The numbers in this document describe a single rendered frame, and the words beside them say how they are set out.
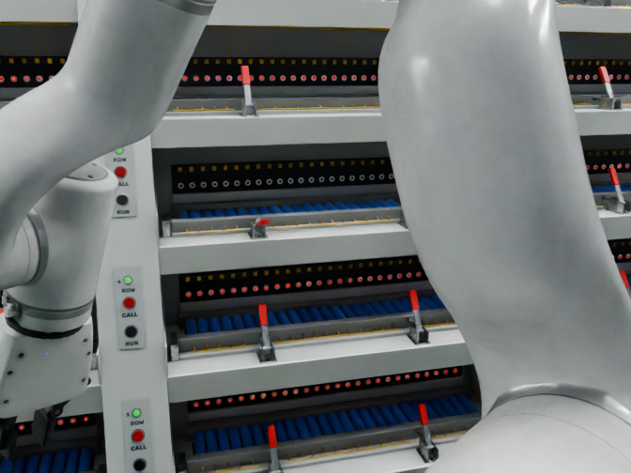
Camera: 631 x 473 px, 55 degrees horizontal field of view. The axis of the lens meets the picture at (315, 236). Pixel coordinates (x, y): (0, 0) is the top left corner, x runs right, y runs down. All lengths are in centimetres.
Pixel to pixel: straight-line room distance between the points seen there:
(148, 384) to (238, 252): 24
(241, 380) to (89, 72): 61
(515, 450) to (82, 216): 42
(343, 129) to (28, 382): 62
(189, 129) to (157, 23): 51
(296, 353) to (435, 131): 75
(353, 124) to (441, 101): 74
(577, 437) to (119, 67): 40
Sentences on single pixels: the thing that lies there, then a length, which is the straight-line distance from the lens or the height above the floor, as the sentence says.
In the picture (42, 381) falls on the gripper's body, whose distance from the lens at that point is 70.
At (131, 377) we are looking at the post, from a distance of 98.
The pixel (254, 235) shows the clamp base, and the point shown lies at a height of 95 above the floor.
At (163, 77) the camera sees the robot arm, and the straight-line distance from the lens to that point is 52.
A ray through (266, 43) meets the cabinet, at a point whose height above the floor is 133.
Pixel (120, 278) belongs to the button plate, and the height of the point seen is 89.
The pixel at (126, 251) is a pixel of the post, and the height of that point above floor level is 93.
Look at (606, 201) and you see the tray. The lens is 135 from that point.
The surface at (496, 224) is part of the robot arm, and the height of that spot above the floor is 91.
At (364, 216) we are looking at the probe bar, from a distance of 107.
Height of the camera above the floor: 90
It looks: 2 degrees up
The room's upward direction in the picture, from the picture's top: 4 degrees counter-clockwise
